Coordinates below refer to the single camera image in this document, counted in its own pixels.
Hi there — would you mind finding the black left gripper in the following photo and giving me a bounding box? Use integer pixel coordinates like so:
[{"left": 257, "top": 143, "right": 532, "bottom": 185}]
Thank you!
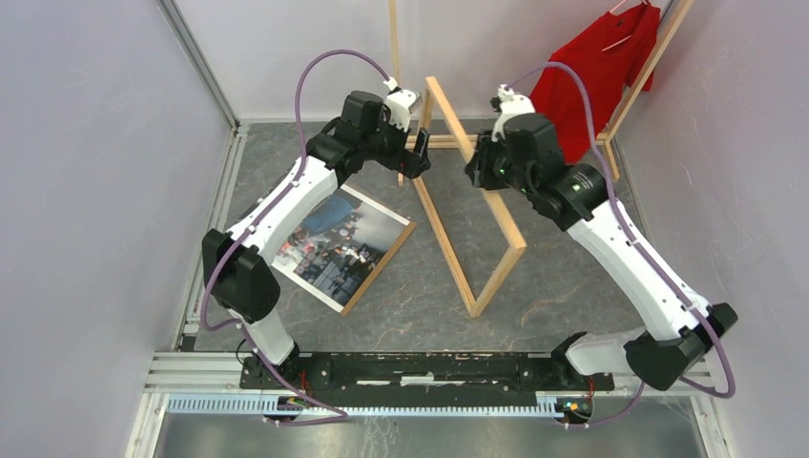
[{"left": 362, "top": 110, "right": 431, "bottom": 180}]

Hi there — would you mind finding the light wooden picture frame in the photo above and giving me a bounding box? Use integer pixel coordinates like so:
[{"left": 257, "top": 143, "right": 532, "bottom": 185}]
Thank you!
[{"left": 413, "top": 76, "right": 528, "bottom": 319}]

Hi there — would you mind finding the printed photo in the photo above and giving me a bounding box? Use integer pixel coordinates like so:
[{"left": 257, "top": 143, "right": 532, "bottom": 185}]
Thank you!
[{"left": 272, "top": 186, "right": 412, "bottom": 313}]

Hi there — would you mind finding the brown backing board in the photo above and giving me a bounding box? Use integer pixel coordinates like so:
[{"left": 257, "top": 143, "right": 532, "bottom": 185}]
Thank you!
[{"left": 339, "top": 221, "right": 418, "bottom": 317}]

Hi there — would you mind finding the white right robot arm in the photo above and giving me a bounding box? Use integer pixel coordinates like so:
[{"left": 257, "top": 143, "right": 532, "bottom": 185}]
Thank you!
[{"left": 466, "top": 85, "right": 737, "bottom": 391}]

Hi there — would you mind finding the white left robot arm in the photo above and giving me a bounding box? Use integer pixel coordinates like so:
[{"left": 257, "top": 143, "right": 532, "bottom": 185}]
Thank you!
[{"left": 200, "top": 88, "right": 430, "bottom": 389}]

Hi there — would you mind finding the wooden clothes rack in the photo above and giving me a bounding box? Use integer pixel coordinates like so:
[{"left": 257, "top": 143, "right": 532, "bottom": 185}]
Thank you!
[{"left": 386, "top": 0, "right": 695, "bottom": 183}]

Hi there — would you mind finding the red t-shirt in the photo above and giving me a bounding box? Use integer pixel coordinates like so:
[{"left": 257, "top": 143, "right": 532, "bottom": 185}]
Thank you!
[{"left": 529, "top": 1, "right": 661, "bottom": 164}]

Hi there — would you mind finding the pink clothes hanger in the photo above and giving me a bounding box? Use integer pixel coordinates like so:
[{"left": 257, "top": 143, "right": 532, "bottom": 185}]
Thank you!
[{"left": 601, "top": 0, "right": 653, "bottom": 53}]

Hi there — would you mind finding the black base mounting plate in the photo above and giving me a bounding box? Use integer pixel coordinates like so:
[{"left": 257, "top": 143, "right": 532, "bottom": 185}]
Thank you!
[{"left": 279, "top": 352, "right": 615, "bottom": 408}]

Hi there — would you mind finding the white slotted cable duct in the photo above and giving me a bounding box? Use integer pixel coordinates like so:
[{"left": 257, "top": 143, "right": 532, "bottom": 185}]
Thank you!
[{"left": 165, "top": 394, "right": 561, "bottom": 419}]

